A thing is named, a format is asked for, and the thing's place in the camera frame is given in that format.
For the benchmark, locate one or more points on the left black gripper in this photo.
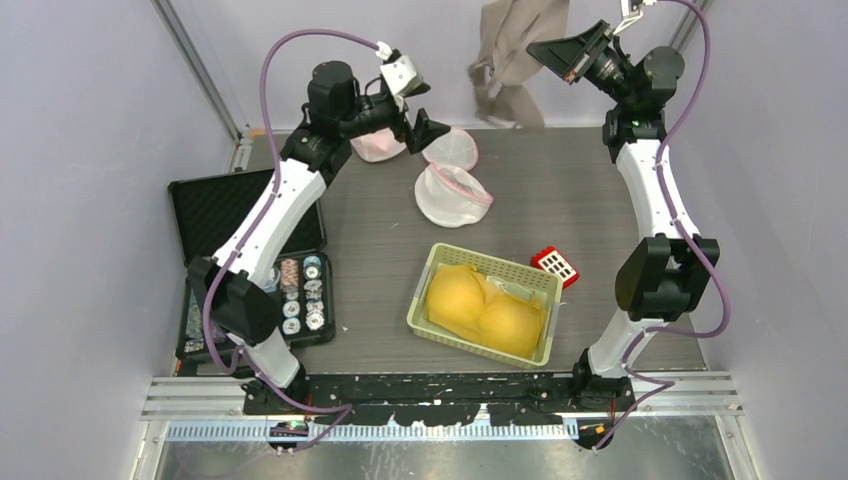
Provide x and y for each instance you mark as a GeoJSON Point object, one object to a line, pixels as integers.
{"type": "Point", "coordinates": [423, 131]}

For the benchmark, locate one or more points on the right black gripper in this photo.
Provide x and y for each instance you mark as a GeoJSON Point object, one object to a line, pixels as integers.
{"type": "Point", "coordinates": [565, 56]}

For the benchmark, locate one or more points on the taupe bra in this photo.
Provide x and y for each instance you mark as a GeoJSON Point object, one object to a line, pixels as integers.
{"type": "Point", "coordinates": [503, 65]}

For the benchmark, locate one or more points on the white pink-zipper laundry bag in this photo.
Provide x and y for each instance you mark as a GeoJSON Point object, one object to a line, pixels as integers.
{"type": "Point", "coordinates": [446, 192]}

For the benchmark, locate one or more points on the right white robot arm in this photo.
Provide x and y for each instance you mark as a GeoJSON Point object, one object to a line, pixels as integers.
{"type": "Point", "coordinates": [666, 274]}

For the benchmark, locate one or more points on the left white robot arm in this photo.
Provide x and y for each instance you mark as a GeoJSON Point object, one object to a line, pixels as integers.
{"type": "Point", "coordinates": [233, 285]}

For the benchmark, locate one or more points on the white grey-zipper laundry bag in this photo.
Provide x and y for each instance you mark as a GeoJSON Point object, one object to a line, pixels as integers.
{"type": "Point", "coordinates": [377, 147]}

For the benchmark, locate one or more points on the yellow bra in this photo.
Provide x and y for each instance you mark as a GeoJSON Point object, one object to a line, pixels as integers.
{"type": "Point", "coordinates": [461, 300]}

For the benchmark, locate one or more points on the red toy block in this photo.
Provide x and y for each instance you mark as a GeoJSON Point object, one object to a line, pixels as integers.
{"type": "Point", "coordinates": [551, 260]}

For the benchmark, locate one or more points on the green plastic basket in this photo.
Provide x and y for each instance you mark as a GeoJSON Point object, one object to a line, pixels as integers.
{"type": "Point", "coordinates": [519, 280]}

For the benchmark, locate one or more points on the black poker chip case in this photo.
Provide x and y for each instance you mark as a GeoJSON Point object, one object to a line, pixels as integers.
{"type": "Point", "coordinates": [208, 210]}

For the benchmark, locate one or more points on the teal poker chip stack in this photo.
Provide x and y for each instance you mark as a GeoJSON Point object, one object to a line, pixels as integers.
{"type": "Point", "coordinates": [194, 324]}

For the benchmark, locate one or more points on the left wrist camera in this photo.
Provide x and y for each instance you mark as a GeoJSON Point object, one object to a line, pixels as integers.
{"type": "Point", "coordinates": [397, 70]}

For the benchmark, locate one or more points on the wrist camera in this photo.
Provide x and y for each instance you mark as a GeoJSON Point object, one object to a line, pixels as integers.
{"type": "Point", "coordinates": [397, 70]}
{"type": "Point", "coordinates": [631, 12]}

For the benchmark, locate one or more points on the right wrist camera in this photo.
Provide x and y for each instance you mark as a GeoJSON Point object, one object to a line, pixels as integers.
{"type": "Point", "coordinates": [631, 12]}

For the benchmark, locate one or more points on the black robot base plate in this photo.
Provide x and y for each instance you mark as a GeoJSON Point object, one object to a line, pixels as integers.
{"type": "Point", "coordinates": [450, 399]}

